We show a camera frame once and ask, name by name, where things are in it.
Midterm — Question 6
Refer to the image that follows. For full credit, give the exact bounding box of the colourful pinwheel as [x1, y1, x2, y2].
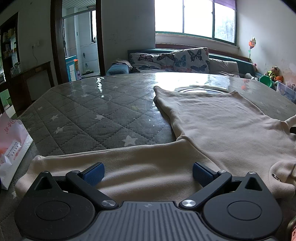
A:
[248, 36, 257, 62]

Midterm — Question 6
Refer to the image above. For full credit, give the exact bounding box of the butterfly pattern sofa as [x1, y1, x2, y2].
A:
[105, 48, 264, 78]

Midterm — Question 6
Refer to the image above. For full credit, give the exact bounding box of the dark wooden door frame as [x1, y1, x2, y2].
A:
[50, 0, 104, 85]

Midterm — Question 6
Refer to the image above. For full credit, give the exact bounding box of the dark wooden cabinet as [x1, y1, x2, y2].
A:
[0, 11, 55, 114]

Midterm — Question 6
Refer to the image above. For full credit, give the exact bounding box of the butterfly print cushion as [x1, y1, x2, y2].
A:
[171, 47, 210, 73]
[129, 53, 177, 73]

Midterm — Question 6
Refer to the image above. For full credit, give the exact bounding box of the floor squeegee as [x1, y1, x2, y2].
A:
[82, 53, 94, 76]

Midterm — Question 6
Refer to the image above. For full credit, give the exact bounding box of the blue quilted cover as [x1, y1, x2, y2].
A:
[106, 64, 129, 76]

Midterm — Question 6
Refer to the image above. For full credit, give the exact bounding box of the beige cloth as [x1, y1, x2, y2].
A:
[112, 59, 133, 69]

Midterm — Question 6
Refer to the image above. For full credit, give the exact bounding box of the beige pillow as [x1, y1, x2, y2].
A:
[209, 58, 240, 78]

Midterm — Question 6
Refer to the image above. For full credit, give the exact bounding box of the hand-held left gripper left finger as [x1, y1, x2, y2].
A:
[22, 162, 118, 210]

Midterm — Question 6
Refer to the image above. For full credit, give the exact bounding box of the green plastic basin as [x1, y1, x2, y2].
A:
[259, 75, 273, 88]

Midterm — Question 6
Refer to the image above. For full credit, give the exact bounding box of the stuffed bear toy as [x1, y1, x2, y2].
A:
[265, 66, 280, 80]

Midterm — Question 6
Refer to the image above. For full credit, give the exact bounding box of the cream long-sleeve top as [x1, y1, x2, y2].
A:
[15, 86, 296, 202]

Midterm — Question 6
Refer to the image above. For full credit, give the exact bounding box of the window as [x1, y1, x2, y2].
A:
[154, 0, 238, 45]

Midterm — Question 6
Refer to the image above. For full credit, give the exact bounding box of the purple curtain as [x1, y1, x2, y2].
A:
[213, 0, 238, 11]

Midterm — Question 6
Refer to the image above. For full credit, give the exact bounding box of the clear plastic storage box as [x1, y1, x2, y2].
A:
[275, 81, 296, 103]

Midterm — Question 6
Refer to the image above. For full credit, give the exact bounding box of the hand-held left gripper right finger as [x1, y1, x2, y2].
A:
[179, 162, 275, 208]

